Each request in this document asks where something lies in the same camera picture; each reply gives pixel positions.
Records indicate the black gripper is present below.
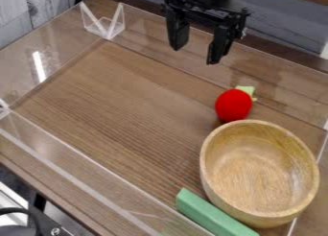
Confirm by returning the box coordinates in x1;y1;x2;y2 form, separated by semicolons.
163;0;250;64

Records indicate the red plush strawberry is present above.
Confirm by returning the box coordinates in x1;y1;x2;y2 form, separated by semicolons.
214;85;256;122

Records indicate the wooden bowl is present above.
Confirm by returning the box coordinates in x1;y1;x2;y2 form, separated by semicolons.
199;120;320;228

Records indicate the green foam block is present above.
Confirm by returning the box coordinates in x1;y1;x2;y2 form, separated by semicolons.
176;188;260;236

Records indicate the clear acrylic barrier wall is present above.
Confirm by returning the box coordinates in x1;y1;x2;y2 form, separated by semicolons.
0;0;328;236

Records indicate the black table clamp mount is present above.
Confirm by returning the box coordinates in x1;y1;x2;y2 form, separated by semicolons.
0;191;75;236

